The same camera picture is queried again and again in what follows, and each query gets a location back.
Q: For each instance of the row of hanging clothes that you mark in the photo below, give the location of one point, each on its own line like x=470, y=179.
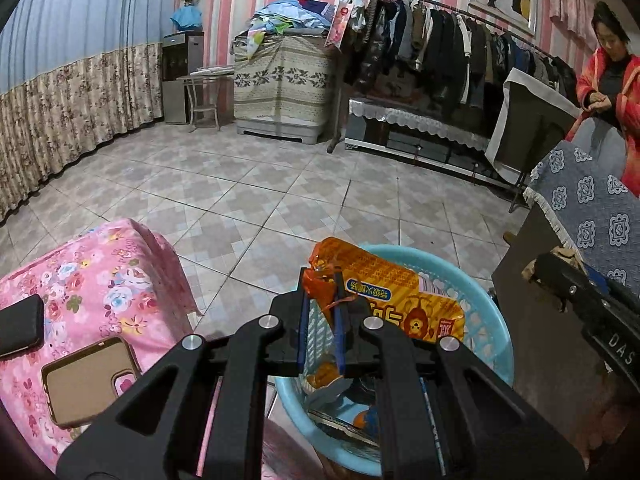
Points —
x=440, y=55

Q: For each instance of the dark brown cabinet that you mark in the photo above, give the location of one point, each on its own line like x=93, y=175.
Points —
x=540, y=350

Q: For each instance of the orange snack packet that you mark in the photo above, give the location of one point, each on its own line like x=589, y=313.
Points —
x=380, y=270

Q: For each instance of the cloth covered washing machine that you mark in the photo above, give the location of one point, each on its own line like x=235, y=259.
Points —
x=285, y=90

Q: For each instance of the pink curtain valance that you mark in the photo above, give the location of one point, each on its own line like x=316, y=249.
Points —
x=570, y=5

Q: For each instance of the black panel with white cloth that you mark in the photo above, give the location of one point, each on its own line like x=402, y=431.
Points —
x=530, y=130

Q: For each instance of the black wallet case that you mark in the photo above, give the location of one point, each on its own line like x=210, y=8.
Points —
x=20, y=325

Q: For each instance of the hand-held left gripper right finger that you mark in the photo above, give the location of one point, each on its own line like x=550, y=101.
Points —
x=340, y=340

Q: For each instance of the grey blue patterned cloth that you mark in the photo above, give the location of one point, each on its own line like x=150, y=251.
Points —
x=590, y=200

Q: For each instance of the light blue plastic basket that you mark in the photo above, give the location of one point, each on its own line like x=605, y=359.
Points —
x=480, y=320

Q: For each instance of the blue floral curtain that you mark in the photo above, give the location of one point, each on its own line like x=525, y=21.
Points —
x=75, y=100

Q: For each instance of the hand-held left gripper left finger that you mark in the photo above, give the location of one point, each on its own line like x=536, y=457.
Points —
x=301, y=330

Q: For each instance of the pile of folded clothes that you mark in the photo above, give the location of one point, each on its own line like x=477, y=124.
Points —
x=290, y=17

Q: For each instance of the small metal side table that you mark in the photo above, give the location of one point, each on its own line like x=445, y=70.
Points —
x=205, y=76

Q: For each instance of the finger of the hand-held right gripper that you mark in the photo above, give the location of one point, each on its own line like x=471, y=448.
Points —
x=565, y=275

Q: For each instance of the brown phone case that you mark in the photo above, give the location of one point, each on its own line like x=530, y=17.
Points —
x=85, y=385

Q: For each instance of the grey water dispenser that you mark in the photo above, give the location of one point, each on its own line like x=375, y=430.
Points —
x=180, y=80

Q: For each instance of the low cabinet with lace cloth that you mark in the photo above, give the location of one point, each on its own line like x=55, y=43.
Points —
x=410, y=125

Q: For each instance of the blue cloth cover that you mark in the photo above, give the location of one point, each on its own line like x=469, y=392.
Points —
x=186, y=17

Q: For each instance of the pink hanging bag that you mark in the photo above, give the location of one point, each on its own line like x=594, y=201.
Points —
x=342, y=22

